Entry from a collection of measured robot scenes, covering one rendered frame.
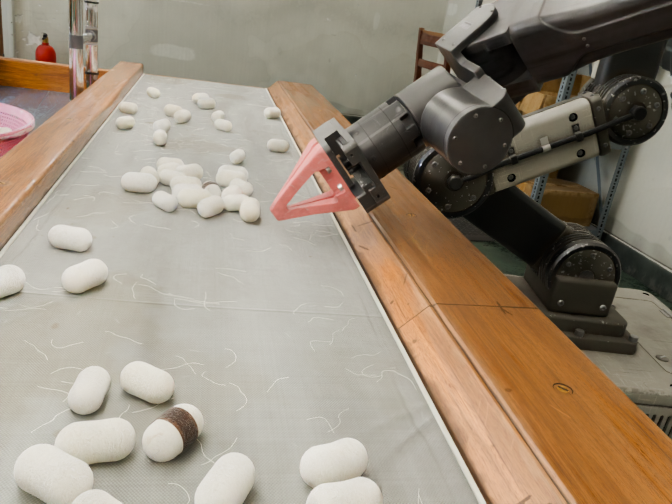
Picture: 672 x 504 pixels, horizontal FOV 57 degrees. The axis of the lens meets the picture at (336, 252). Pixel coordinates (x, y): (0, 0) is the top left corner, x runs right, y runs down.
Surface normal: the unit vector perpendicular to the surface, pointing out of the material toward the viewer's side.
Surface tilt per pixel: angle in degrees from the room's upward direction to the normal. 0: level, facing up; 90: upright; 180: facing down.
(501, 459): 45
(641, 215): 90
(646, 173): 90
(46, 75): 90
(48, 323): 0
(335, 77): 90
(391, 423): 0
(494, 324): 0
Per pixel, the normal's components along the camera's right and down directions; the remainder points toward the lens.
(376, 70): 0.21, 0.39
